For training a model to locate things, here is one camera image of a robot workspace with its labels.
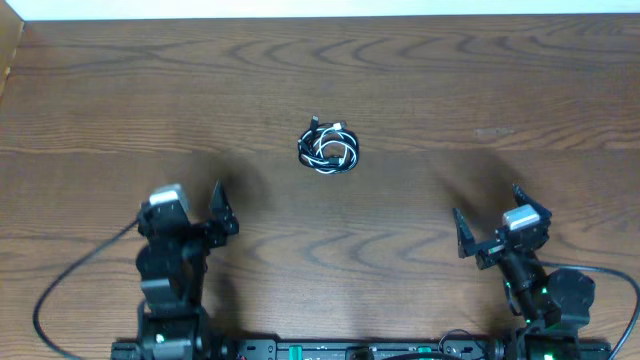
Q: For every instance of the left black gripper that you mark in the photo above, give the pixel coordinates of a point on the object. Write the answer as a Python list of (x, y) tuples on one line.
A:
[(225, 216)]

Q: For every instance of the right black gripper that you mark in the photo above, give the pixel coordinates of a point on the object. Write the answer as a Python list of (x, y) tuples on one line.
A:
[(490, 252)]

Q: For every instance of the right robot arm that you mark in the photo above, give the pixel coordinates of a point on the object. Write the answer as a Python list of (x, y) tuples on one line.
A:
[(555, 306)]

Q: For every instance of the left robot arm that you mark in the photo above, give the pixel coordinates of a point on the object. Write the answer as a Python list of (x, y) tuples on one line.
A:
[(172, 323)]

